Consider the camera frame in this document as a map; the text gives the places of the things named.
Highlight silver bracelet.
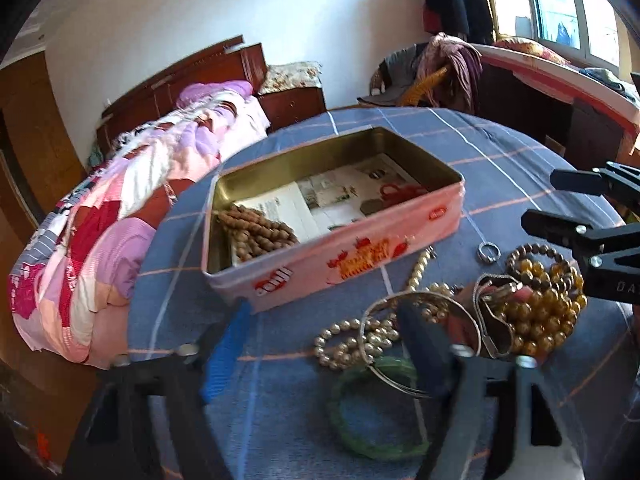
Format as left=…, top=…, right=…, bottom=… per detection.
left=472, top=272, right=524, bottom=360

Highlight gold pearl bead necklace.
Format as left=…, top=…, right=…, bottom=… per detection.
left=494, top=257, right=589, bottom=359

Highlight pink jade bangle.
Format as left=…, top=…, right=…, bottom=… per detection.
left=447, top=282, right=536, bottom=346

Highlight green jade bangle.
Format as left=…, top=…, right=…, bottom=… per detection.
left=328, top=364, right=430, bottom=463

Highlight thin silver bangle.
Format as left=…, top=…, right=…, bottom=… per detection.
left=357, top=283, right=482, bottom=399

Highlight white pearl necklace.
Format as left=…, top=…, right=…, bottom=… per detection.
left=312, top=245, right=454, bottom=373

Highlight red cord coin pendant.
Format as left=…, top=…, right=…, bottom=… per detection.
left=360, top=183, right=427, bottom=216

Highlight brown wooden bead bracelet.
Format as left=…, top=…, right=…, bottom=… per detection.
left=214, top=202, right=300, bottom=264

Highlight dark wooden desk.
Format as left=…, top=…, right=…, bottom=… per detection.
left=476, top=61, right=639, bottom=169

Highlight blue plaid tablecloth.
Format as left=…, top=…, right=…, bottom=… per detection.
left=128, top=108, right=639, bottom=479

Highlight pink white desk cover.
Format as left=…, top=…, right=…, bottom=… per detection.
left=473, top=44, right=639, bottom=143

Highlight floral pillow on desk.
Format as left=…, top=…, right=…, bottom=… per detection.
left=492, top=37, right=568, bottom=65

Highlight purple pink garment on chair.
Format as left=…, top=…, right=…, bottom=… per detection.
left=416, top=32, right=483, bottom=114

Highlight pink patchwork quilt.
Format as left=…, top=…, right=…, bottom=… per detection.
left=8, top=91, right=269, bottom=368

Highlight wicker chair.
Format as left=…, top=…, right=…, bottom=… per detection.
left=360, top=65, right=451, bottom=107

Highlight printed paper in tin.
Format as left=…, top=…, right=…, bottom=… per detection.
left=233, top=154, right=420, bottom=243

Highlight dark coats on rack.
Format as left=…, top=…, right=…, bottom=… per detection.
left=423, top=0, right=495, bottom=44

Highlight pink metal tin box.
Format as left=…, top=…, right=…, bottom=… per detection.
left=201, top=127, right=464, bottom=312

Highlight grey garment on chair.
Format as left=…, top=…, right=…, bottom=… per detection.
left=357, top=42, right=427, bottom=107

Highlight brown wooden wardrobe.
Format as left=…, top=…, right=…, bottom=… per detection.
left=0, top=49, right=89, bottom=241

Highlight floral cushion on nightstand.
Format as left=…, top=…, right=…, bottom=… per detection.
left=258, top=61, right=322, bottom=96

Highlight dark wooden nightstand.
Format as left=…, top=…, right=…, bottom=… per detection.
left=258, top=87, right=326, bottom=134

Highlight purple pillow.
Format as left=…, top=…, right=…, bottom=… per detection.
left=176, top=80, right=254, bottom=108

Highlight window with metal frame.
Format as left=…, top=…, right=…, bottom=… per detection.
left=488, top=0, right=639, bottom=81

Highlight dark wooden bed frame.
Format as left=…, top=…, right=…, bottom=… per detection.
left=96, top=36, right=267, bottom=155

